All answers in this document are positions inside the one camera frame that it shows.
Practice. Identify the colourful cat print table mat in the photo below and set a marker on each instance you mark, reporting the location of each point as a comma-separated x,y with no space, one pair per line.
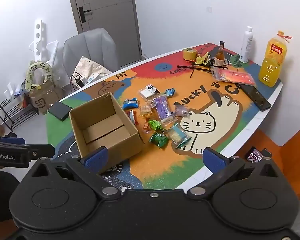
215,130

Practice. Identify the yellow tape roll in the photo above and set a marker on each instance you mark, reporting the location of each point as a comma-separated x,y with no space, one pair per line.
189,54

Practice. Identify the short black zip tie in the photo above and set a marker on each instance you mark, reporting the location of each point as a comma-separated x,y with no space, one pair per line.
192,73

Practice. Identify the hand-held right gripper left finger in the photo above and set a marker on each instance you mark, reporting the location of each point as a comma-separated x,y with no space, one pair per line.
95,158

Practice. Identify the orange juice bottle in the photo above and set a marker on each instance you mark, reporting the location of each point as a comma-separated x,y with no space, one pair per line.
271,65

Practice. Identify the clear yellowish candy packet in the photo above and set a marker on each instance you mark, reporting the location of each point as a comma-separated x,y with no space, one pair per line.
146,111

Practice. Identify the black power bank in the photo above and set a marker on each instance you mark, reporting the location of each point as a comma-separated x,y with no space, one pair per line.
60,110

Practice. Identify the small purple snack packet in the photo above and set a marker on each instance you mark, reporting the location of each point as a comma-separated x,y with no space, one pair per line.
181,110

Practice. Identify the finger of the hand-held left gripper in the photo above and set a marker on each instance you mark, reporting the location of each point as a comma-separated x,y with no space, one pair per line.
12,140
41,151

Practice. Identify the white wall switch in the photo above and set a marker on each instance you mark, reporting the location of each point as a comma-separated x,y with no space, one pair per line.
209,9

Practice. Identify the yellow green wrapper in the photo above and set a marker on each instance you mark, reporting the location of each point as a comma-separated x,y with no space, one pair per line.
202,58

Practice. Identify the grey upholstered chair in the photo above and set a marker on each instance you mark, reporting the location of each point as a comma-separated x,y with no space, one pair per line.
92,45

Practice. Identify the white spray bottle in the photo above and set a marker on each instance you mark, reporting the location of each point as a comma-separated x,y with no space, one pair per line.
247,45

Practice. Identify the brown glass bottle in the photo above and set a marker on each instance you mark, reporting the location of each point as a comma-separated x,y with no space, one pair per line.
220,56

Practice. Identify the long black smartphone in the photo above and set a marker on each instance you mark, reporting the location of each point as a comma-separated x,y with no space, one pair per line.
256,97

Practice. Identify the printed cardboard box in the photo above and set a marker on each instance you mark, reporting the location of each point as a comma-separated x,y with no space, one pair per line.
45,100

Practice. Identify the small device with screen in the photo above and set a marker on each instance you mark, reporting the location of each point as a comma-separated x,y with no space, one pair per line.
256,156

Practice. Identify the orange stool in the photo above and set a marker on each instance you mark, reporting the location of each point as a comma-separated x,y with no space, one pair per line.
285,160

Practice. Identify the white and teal snack packet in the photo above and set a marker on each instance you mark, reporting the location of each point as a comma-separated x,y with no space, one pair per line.
178,135

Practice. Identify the blue and green candy packet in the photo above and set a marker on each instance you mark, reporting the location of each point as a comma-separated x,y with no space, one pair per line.
169,92

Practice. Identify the grey door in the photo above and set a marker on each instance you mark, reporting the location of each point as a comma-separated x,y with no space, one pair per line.
107,17

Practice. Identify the small orange red snack packet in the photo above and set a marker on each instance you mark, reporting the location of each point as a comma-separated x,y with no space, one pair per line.
146,126

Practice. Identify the white and black snack packet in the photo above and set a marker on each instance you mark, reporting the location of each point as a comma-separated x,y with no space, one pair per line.
149,91

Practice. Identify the dotted cream cushion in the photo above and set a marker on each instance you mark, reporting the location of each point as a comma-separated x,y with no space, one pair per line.
88,67

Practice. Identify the red packet in clear bag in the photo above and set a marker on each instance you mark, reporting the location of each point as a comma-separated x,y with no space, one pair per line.
233,77

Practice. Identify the blue and white snack packet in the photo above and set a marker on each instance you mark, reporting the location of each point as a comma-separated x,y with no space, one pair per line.
130,103

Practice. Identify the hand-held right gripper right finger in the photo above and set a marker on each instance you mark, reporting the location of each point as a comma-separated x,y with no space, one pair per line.
213,160

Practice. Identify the white perforated rack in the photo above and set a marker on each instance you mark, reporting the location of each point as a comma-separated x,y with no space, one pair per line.
40,40

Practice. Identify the large purple snack packet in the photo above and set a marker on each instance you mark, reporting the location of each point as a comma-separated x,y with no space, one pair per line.
162,108

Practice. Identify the long black zip tie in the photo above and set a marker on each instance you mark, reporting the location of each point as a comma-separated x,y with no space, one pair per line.
202,66

